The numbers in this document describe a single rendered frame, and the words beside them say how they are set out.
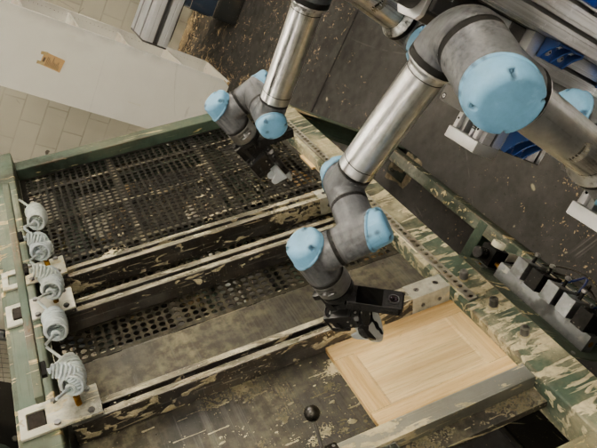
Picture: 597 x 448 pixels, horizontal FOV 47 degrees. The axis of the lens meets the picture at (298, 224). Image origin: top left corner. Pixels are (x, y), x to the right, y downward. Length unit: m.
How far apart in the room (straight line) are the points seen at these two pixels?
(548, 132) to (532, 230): 1.87
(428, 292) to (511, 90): 1.04
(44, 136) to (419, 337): 5.59
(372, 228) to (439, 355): 0.70
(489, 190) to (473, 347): 1.43
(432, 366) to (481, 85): 0.99
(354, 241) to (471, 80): 0.39
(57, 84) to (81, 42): 0.36
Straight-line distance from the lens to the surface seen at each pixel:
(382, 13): 1.84
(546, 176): 3.05
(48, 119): 7.01
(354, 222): 1.26
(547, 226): 2.99
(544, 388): 1.82
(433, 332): 1.94
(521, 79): 1.03
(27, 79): 5.40
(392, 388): 1.79
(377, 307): 1.37
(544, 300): 2.03
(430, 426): 1.70
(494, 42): 1.06
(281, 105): 1.70
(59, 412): 1.78
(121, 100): 5.54
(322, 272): 1.28
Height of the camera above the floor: 2.38
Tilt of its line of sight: 33 degrees down
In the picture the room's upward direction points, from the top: 76 degrees counter-clockwise
